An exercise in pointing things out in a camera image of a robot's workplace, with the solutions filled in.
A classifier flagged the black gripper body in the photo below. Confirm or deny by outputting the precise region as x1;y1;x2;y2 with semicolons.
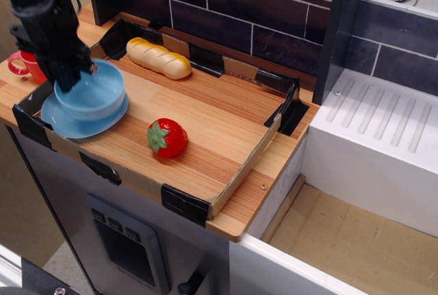
11;0;91;79

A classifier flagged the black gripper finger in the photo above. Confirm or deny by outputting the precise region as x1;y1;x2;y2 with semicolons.
80;59;98;75
51;65;81;92

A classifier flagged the light blue bowl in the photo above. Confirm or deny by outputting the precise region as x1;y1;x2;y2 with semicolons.
54;60;127;122

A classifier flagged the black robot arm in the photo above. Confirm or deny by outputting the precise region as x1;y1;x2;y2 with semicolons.
10;0;96;92

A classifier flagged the light blue plate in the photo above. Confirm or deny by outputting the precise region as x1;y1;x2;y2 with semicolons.
41;93;129;139

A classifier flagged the cardboard fence with black tape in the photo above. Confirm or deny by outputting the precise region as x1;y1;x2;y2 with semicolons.
12;17;311;229

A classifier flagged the red plastic cup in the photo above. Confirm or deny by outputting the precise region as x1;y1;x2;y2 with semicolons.
8;50;47;84

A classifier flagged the yellow toy bread loaf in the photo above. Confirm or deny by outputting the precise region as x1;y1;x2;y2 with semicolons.
126;37;192;80

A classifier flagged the red toy strawberry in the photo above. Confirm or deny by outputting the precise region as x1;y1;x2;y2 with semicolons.
146;118;188;158

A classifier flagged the toy oven front panel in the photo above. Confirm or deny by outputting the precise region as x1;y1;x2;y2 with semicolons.
83;192;172;295

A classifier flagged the white sink drainboard unit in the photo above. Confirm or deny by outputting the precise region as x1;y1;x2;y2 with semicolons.
302;69;437;236

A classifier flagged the dark grey vertical post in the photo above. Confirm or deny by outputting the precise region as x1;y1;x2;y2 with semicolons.
313;0;361;105

